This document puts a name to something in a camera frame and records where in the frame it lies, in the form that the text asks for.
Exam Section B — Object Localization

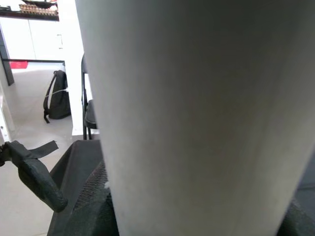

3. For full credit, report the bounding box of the black backpack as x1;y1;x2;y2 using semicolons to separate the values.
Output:
43;69;72;124

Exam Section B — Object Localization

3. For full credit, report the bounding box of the white plastic table leg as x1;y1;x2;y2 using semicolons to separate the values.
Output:
74;0;315;236

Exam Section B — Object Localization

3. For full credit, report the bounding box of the black folding chair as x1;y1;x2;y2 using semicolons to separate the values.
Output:
80;52;100;141

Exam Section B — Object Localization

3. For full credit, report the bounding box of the white cabinet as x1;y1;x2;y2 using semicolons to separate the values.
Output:
0;17;66;61

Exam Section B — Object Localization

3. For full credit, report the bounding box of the flat red box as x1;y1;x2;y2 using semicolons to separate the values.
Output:
9;61;29;70

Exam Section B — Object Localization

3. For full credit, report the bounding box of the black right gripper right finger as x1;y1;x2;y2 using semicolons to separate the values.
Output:
277;150;315;236

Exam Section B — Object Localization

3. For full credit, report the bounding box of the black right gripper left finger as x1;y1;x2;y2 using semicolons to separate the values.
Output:
46;139;119;236

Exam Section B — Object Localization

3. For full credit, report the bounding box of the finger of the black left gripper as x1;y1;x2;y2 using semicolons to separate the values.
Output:
0;140;69;213

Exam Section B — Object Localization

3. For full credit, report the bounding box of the brown woven tray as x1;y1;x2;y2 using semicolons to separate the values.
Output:
19;3;59;15

